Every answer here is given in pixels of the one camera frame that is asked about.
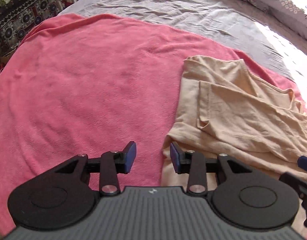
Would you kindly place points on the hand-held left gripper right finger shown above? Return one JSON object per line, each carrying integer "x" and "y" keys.
{"x": 175, "y": 156}

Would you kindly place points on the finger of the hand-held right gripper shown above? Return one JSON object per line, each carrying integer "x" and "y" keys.
{"x": 297, "y": 182}
{"x": 306, "y": 163}

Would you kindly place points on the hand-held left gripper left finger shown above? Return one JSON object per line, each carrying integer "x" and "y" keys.
{"x": 130, "y": 156}

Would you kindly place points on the patterned cloth-covered cabinet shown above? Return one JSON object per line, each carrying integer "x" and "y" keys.
{"x": 21, "y": 17}

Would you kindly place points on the lavender floral duvet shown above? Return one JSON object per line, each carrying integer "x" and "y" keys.
{"x": 281, "y": 2}

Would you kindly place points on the pink towel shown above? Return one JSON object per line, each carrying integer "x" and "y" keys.
{"x": 81, "y": 85}

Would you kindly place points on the lavender bed sheet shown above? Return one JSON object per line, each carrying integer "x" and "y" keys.
{"x": 181, "y": 7}

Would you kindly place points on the beige long-sleeve shirt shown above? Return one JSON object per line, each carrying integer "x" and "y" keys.
{"x": 231, "y": 120}

